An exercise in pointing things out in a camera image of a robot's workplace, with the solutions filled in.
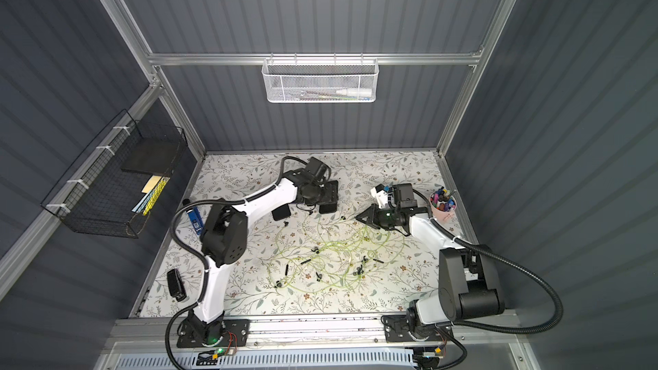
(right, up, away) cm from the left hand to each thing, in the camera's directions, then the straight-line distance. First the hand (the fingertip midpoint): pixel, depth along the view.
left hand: (335, 201), depth 94 cm
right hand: (+9, -5, -8) cm, 13 cm away
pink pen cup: (+37, -1, -7) cm, 38 cm away
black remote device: (-50, -25, -14) cm, 58 cm away
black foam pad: (-59, +16, -12) cm, 63 cm away
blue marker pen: (-53, -6, +3) cm, 54 cm away
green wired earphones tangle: (-8, -19, -5) cm, 21 cm away
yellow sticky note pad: (-55, +7, -18) cm, 59 cm away
